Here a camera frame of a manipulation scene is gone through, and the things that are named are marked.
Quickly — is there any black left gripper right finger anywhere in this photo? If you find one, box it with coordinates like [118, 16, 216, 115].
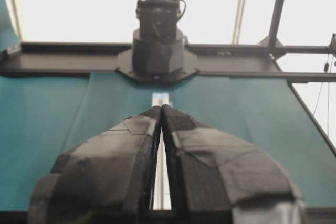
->
[161, 105, 306, 223]

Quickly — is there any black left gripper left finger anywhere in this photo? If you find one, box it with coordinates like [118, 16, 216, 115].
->
[28, 106, 161, 223]

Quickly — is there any large aluminium extrusion rail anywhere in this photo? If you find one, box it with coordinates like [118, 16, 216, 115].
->
[151, 92, 174, 211]

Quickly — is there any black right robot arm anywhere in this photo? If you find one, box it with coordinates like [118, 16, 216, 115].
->
[132, 0, 306, 223]

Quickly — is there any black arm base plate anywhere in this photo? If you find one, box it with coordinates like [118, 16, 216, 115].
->
[117, 49, 200, 85]

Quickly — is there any black metal frame beam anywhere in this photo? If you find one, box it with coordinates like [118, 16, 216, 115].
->
[1, 42, 335, 85]

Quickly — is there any black vertical frame post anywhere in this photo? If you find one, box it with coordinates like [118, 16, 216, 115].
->
[268, 0, 285, 47]

